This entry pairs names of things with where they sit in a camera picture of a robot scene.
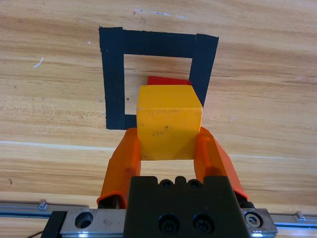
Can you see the aluminium frame rail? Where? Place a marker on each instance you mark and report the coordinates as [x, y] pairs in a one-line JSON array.
[[24, 209]]

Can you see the black tape square outline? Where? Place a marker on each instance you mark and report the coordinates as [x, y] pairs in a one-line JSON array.
[[111, 74]]

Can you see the yellow wooden cube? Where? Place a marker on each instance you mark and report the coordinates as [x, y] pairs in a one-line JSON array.
[[168, 124]]

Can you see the red wooden cube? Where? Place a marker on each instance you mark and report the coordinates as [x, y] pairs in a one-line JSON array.
[[163, 80]]

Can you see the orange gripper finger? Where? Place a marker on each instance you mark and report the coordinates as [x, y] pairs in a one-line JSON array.
[[213, 158], [121, 163]]

